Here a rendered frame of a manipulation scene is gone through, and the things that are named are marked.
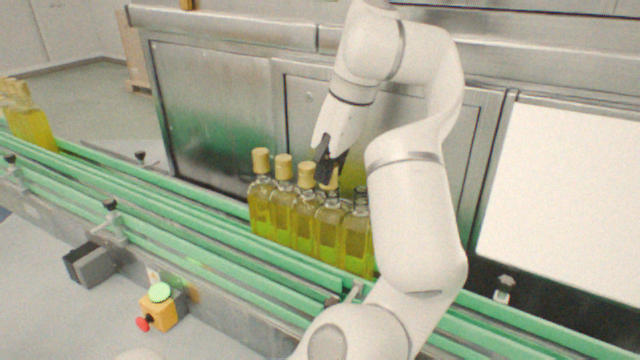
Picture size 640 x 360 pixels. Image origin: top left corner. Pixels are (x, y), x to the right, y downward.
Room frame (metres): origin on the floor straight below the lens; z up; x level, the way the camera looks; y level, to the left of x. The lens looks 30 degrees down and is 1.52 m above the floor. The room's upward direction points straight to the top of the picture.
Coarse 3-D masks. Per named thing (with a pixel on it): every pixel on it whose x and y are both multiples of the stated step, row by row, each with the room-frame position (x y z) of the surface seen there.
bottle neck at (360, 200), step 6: (360, 186) 0.62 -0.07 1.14; (366, 186) 0.62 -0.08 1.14; (354, 192) 0.60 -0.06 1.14; (360, 192) 0.59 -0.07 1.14; (366, 192) 0.60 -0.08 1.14; (354, 198) 0.60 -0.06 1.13; (360, 198) 0.59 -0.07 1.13; (366, 198) 0.60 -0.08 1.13; (354, 204) 0.60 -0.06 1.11; (360, 204) 0.59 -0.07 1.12; (366, 204) 0.60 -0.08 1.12; (354, 210) 0.60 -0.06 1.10; (360, 210) 0.59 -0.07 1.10; (366, 210) 0.60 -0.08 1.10
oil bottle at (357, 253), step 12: (348, 216) 0.60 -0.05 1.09; (360, 216) 0.59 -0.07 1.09; (348, 228) 0.59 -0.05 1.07; (360, 228) 0.58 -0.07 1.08; (348, 240) 0.59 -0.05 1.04; (360, 240) 0.57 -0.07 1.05; (372, 240) 0.59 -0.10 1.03; (348, 252) 0.59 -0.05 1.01; (360, 252) 0.57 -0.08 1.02; (372, 252) 0.60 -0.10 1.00; (348, 264) 0.59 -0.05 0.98; (360, 264) 0.57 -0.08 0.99; (372, 264) 0.60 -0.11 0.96; (360, 276) 0.57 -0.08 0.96; (372, 276) 0.61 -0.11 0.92
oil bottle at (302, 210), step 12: (300, 204) 0.64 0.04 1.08; (312, 204) 0.64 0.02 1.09; (300, 216) 0.64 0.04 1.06; (312, 216) 0.63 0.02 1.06; (300, 228) 0.64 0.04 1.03; (312, 228) 0.63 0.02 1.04; (300, 240) 0.64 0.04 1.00; (312, 240) 0.63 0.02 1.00; (300, 252) 0.64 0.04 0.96; (312, 252) 0.63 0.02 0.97
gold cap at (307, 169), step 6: (306, 162) 0.67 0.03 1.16; (312, 162) 0.67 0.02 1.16; (300, 168) 0.65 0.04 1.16; (306, 168) 0.65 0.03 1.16; (312, 168) 0.65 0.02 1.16; (300, 174) 0.65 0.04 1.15; (306, 174) 0.65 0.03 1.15; (312, 174) 0.65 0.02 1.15; (300, 180) 0.65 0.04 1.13; (306, 180) 0.65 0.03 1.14; (312, 180) 0.65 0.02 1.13; (300, 186) 0.65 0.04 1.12; (306, 186) 0.65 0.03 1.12; (312, 186) 0.65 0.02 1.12
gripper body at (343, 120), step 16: (336, 96) 0.57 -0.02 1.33; (320, 112) 0.58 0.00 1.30; (336, 112) 0.56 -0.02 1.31; (352, 112) 0.56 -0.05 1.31; (320, 128) 0.57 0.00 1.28; (336, 128) 0.56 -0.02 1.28; (352, 128) 0.58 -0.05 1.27; (320, 144) 0.60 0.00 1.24; (336, 144) 0.56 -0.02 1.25; (352, 144) 0.62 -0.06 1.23
